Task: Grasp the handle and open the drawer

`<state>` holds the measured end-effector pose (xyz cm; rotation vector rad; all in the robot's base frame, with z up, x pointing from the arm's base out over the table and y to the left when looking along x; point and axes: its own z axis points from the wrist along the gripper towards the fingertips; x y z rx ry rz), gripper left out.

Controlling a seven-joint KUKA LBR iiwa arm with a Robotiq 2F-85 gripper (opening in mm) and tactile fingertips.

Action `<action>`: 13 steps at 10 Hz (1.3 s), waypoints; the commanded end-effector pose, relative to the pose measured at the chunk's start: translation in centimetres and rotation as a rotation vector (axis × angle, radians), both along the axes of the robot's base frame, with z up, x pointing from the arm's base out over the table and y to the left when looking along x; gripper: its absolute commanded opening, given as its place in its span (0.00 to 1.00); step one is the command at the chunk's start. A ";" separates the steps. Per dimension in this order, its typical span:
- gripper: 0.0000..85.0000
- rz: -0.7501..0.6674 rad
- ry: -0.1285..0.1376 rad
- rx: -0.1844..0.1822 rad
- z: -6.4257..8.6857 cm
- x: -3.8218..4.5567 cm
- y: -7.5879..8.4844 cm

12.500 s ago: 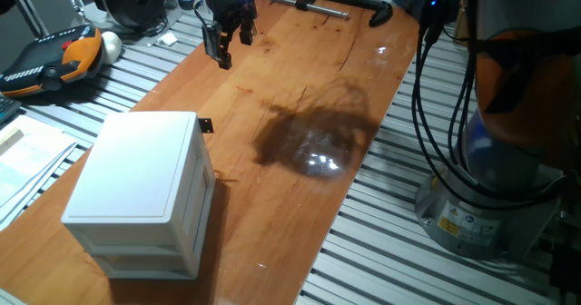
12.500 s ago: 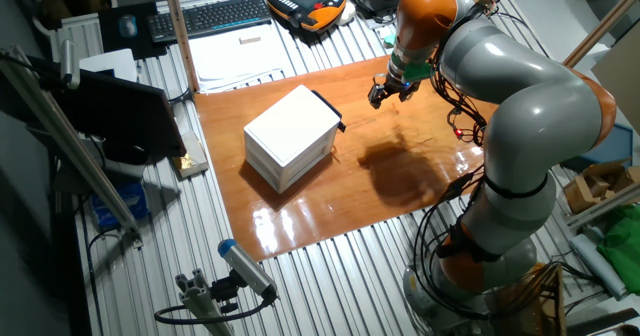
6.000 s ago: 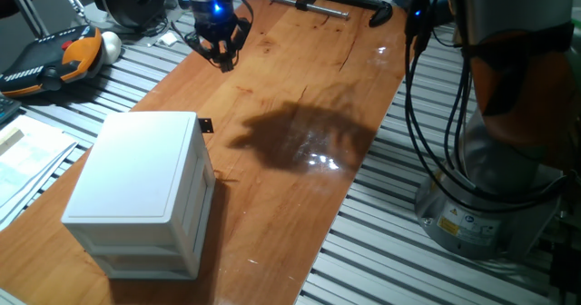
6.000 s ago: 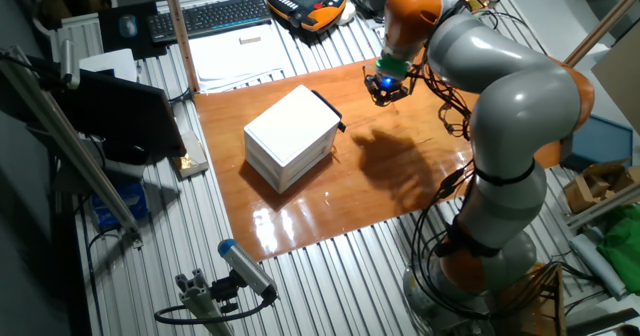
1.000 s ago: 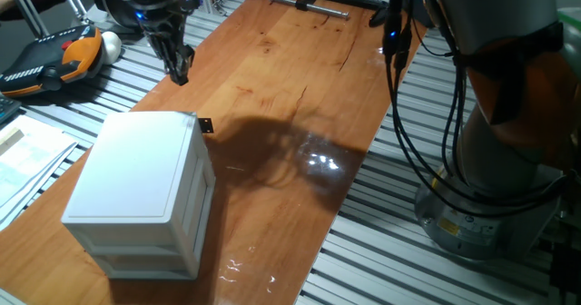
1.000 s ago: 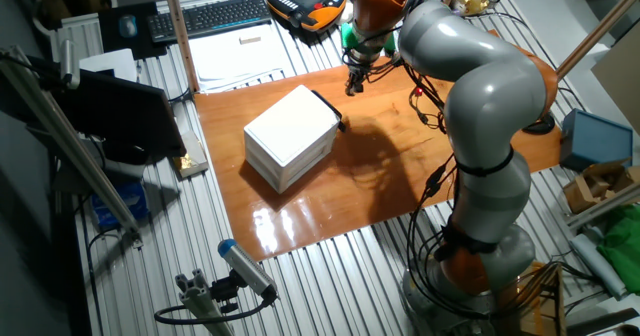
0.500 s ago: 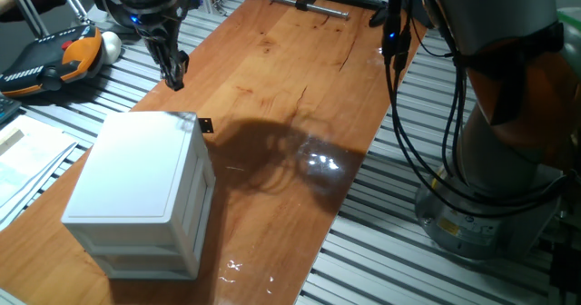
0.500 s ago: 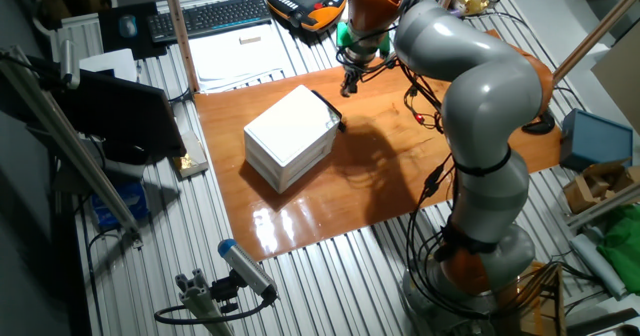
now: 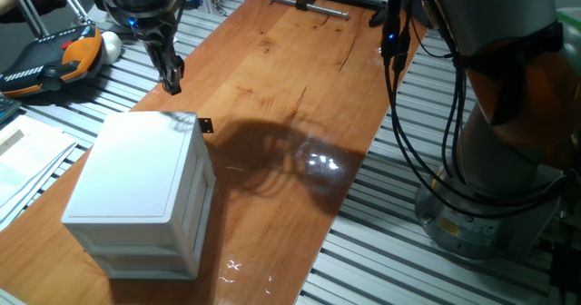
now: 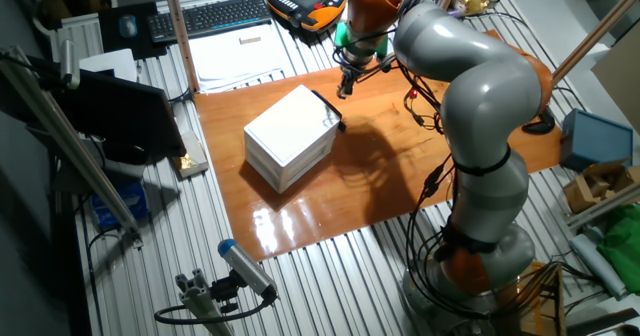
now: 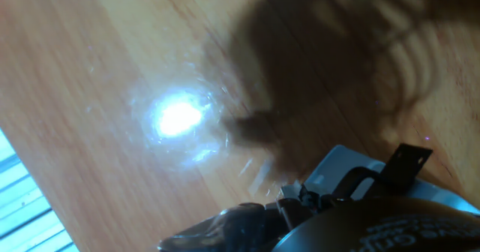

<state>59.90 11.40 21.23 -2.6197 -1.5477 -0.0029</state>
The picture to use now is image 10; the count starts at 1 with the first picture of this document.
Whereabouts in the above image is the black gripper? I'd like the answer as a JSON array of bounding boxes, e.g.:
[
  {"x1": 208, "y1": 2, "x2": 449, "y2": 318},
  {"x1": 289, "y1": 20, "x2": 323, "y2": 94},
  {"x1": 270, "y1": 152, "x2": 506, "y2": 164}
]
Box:
[{"x1": 337, "y1": 59, "x2": 367, "y2": 100}]

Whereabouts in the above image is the white drawer with black handle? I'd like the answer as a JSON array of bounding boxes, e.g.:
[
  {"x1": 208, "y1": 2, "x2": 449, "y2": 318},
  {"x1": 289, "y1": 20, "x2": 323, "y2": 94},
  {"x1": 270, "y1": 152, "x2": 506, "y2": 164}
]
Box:
[{"x1": 310, "y1": 89, "x2": 347, "y2": 134}]

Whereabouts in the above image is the open cardboard box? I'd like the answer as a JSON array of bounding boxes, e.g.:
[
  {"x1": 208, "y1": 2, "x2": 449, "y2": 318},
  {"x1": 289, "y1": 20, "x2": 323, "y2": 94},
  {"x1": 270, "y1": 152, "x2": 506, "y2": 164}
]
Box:
[{"x1": 563, "y1": 158, "x2": 640, "y2": 215}]

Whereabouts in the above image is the white paper stack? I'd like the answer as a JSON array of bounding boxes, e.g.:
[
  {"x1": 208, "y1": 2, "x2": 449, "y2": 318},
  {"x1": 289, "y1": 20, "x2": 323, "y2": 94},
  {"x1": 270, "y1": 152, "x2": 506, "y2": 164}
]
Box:
[{"x1": 187, "y1": 23, "x2": 291, "y2": 93}]

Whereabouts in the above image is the brown wooden board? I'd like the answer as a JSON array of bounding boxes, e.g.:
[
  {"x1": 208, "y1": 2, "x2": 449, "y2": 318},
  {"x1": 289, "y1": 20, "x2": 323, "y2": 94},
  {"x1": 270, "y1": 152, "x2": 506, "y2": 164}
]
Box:
[{"x1": 193, "y1": 29, "x2": 564, "y2": 263}]

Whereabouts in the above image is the black computer keyboard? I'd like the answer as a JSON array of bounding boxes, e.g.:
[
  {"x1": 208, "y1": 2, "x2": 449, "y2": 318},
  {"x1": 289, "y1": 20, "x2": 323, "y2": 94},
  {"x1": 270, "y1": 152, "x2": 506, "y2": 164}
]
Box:
[{"x1": 146, "y1": 0, "x2": 274, "y2": 45}]

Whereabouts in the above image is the yellow foil bag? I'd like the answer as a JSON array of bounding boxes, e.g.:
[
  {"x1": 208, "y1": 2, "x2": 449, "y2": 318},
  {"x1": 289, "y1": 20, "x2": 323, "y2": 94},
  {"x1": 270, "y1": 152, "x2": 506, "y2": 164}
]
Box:
[{"x1": 453, "y1": 0, "x2": 490, "y2": 16}]

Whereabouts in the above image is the small gold box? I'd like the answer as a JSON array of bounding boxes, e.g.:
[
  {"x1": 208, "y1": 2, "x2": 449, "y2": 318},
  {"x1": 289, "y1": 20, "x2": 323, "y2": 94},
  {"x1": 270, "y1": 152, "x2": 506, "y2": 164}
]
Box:
[{"x1": 172, "y1": 129, "x2": 210, "y2": 179}]

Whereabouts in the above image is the grey computer mouse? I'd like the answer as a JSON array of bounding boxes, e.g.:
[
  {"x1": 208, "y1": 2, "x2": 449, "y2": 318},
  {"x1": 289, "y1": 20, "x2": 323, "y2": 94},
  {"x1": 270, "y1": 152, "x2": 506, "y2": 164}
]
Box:
[{"x1": 118, "y1": 14, "x2": 139, "y2": 39}]

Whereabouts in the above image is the black monitor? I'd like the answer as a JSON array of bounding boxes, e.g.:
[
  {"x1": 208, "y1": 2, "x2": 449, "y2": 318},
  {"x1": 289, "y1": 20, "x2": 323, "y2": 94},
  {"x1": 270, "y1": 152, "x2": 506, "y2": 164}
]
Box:
[{"x1": 29, "y1": 55, "x2": 187, "y2": 166}]

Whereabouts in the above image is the white flat box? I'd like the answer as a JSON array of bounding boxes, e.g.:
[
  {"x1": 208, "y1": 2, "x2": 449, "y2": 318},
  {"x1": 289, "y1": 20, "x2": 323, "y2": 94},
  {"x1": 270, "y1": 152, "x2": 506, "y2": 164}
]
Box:
[{"x1": 78, "y1": 48, "x2": 139, "y2": 83}]

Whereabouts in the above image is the black mouse pad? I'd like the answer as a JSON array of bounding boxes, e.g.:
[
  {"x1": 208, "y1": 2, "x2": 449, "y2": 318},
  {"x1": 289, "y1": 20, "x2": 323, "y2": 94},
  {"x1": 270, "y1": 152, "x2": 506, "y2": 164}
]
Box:
[{"x1": 97, "y1": 0, "x2": 169, "y2": 61}]

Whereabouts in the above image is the blue packet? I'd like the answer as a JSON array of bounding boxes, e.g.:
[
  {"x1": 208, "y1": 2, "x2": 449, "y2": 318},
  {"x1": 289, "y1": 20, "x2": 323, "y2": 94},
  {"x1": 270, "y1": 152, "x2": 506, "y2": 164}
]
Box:
[{"x1": 89, "y1": 180, "x2": 150, "y2": 230}]

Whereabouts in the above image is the blue box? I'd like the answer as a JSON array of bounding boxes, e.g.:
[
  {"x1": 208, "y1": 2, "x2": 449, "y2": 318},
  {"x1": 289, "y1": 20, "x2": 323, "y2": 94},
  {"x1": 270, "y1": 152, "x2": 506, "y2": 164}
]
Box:
[{"x1": 559, "y1": 108, "x2": 635, "y2": 172}]

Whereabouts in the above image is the brown cardboard sheet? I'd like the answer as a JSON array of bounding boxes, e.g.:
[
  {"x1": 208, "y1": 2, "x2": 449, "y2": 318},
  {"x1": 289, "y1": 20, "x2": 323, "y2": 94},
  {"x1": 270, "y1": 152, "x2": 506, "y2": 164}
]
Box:
[{"x1": 591, "y1": 35, "x2": 640, "y2": 137}]

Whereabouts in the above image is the long aluminium strut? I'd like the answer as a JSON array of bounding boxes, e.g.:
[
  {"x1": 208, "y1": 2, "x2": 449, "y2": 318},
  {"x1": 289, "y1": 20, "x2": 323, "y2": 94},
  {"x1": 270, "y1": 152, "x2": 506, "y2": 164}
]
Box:
[{"x1": 0, "y1": 45, "x2": 144, "y2": 250}]

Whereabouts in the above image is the wooden crate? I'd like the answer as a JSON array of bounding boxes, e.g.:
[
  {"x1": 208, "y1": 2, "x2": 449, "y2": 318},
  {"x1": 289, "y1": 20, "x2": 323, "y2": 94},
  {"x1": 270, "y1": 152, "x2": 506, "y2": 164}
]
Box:
[{"x1": 492, "y1": 260, "x2": 569, "y2": 336}]

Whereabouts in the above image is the aluminium bar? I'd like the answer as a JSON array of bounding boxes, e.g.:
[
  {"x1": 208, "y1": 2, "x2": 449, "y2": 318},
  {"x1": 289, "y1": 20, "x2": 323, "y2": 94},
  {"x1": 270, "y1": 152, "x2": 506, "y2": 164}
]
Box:
[{"x1": 567, "y1": 183, "x2": 640, "y2": 230}]

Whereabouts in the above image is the white roll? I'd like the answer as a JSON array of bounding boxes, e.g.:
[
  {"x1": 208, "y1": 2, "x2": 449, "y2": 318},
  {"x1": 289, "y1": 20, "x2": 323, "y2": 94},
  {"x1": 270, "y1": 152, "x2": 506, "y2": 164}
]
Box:
[{"x1": 569, "y1": 233, "x2": 629, "y2": 300}]

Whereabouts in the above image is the green cloth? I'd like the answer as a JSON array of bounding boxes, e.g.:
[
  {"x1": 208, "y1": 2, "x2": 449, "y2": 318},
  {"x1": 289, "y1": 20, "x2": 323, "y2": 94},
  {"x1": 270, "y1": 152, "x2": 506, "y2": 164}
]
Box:
[{"x1": 597, "y1": 203, "x2": 640, "y2": 296}]

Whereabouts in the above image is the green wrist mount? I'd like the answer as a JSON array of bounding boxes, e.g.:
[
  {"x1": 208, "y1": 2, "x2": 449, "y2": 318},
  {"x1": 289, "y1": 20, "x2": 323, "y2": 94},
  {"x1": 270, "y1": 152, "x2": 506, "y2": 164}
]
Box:
[{"x1": 333, "y1": 23, "x2": 389, "y2": 60}]

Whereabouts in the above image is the white drawer cabinet frame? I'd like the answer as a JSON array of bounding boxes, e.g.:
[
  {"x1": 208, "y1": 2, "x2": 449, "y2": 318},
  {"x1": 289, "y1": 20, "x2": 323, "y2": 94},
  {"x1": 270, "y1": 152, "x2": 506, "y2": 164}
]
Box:
[{"x1": 243, "y1": 84, "x2": 342, "y2": 195}]

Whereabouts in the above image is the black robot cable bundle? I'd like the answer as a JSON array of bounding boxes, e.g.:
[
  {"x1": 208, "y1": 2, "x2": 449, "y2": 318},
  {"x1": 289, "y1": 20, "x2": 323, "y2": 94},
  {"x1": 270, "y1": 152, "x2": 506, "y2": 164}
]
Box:
[{"x1": 332, "y1": 0, "x2": 481, "y2": 322}]

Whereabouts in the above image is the grey camera with blue end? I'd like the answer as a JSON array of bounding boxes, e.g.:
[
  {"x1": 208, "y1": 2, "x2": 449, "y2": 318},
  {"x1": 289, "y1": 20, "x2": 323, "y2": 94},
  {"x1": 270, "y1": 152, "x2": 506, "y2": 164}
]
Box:
[{"x1": 209, "y1": 238, "x2": 279, "y2": 315}]

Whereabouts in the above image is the aluminium profile mount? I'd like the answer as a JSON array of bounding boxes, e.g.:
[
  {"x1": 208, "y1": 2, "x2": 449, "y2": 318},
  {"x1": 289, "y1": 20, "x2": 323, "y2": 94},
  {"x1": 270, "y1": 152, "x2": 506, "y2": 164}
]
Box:
[{"x1": 174, "y1": 268, "x2": 236, "y2": 336}]

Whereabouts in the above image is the black camera cable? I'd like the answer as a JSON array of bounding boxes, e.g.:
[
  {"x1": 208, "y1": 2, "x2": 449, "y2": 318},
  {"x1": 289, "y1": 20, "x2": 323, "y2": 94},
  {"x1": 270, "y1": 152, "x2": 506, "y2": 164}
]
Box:
[{"x1": 153, "y1": 295, "x2": 276, "y2": 326}]

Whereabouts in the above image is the silver camera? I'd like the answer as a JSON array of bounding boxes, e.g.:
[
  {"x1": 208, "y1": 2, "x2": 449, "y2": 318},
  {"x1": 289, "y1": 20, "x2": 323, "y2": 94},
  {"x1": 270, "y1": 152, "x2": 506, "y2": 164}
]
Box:
[{"x1": 58, "y1": 38, "x2": 81, "y2": 91}]

